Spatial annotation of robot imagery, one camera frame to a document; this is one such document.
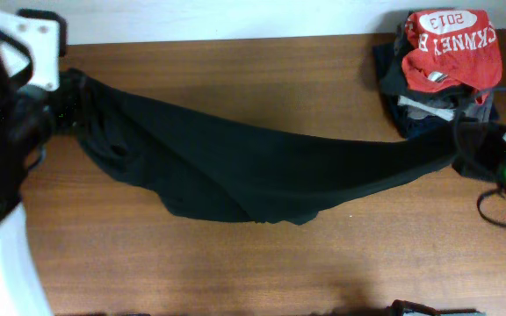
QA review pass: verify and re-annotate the grey folded garment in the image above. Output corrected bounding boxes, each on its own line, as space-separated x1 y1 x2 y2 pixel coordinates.
397 94 494 122

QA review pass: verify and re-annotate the black t-shirt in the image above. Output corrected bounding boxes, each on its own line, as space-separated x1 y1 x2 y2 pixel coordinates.
60 68 457 225

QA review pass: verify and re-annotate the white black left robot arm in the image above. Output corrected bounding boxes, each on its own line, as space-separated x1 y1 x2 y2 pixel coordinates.
0 9 67 315

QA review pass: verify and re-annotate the red printed t-shirt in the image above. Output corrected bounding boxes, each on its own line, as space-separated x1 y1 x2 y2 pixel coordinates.
401 10 502 93

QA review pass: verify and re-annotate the dark navy folded garment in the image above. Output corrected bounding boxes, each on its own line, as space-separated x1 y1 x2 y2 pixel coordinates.
372 24 498 139

